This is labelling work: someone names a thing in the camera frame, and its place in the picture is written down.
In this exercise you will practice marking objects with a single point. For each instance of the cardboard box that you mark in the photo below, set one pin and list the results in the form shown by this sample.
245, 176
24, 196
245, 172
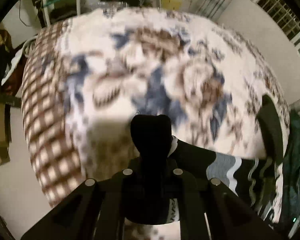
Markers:
5, 132

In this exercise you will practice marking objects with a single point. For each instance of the dark green garment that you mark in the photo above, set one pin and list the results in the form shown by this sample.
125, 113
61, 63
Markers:
291, 173

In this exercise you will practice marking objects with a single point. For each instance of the floral patterned bed blanket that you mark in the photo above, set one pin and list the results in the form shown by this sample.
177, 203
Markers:
88, 76

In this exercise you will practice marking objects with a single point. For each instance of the grey white striped garment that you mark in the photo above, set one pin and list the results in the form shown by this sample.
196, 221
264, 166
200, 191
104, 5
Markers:
223, 168

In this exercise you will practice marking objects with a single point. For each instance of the window with grille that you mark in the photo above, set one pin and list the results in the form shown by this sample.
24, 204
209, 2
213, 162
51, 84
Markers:
284, 17

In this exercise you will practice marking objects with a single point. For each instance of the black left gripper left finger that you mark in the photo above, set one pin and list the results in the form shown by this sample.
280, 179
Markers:
98, 209

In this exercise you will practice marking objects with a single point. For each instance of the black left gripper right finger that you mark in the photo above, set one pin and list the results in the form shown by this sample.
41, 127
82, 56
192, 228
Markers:
206, 209

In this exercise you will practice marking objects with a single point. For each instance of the red patterned fabric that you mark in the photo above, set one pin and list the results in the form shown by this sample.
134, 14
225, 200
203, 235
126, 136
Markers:
12, 64

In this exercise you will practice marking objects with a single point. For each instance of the dark grey folded cloth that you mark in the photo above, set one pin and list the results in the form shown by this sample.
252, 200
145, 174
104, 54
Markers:
271, 131

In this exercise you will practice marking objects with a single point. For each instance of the black garment with patterned band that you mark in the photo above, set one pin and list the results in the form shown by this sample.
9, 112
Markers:
256, 185

